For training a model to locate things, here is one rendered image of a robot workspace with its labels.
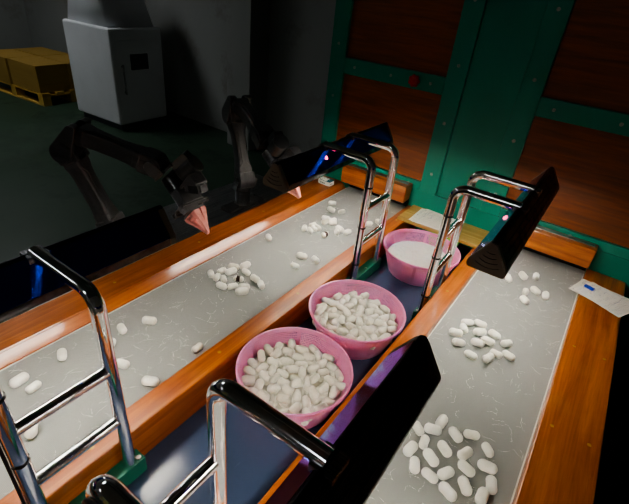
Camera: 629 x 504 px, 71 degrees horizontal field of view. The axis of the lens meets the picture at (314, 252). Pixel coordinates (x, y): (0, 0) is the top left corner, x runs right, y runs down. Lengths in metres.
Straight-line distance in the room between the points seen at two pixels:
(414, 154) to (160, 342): 1.19
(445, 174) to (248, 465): 1.26
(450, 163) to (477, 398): 0.95
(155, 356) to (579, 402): 0.97
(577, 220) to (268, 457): 1.26
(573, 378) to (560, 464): 0.27
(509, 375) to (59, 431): 1.00
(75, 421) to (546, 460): 0.92
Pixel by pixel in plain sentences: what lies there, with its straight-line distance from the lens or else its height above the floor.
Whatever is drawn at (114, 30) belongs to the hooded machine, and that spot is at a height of 0.94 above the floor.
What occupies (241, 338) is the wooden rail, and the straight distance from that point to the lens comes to 1.10.
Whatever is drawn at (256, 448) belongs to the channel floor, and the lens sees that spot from 1.01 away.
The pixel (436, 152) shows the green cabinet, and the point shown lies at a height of 1.01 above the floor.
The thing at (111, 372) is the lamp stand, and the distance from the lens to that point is 0.78.
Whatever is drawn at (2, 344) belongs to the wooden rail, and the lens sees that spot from 1.21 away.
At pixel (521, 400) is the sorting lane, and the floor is 0.74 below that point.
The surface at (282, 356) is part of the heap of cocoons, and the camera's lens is 1.11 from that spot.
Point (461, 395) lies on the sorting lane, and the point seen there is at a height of 0.74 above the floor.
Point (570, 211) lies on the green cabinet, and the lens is 1.73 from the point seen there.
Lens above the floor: 1.51
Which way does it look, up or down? 32 degrees down
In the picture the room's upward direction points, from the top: 6 degrees clockwise
